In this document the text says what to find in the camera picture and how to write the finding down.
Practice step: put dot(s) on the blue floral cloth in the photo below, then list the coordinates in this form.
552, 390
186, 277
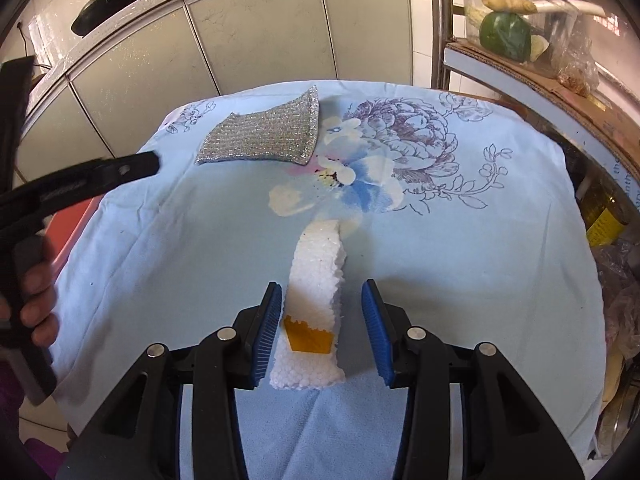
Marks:
450, 260

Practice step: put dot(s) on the green vegetable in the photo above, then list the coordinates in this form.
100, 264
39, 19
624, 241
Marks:
505, 35

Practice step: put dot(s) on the yellow label oil bottle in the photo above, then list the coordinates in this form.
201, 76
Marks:
602, 220

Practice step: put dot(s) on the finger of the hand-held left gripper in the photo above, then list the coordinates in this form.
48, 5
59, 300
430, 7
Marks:
100, 177

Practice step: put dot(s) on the person's left hand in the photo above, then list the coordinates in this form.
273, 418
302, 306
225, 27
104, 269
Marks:
42, 295

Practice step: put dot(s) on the pale green cabinet door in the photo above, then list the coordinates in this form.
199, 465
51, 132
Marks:
260, 30
370, 20
145, 75
60, 125

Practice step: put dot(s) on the metal pole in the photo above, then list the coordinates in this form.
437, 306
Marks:
441, 20

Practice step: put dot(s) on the white radish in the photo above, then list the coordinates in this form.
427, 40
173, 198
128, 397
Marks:
575, 7

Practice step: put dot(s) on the crumpled clear plastic bag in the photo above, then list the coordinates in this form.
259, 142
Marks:
622, 300

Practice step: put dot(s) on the ginger root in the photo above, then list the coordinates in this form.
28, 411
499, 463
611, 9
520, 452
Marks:
507, 3

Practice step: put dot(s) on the white foam piece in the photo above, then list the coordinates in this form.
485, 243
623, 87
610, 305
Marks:
315, 270

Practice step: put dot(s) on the cardboard sheet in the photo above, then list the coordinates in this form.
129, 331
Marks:
550, 85

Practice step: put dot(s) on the clear bag of dried goods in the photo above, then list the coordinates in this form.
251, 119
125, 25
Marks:
577, 70

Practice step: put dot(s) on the pink plastic bucket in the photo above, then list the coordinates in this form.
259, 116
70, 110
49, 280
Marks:
70, 230

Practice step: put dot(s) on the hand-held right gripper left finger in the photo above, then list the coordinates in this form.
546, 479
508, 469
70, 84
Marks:
267, 332

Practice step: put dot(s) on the silver scouring cloth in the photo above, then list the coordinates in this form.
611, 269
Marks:
265, 130

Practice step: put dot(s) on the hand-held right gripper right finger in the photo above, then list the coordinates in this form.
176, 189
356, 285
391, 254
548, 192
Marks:
375, 332

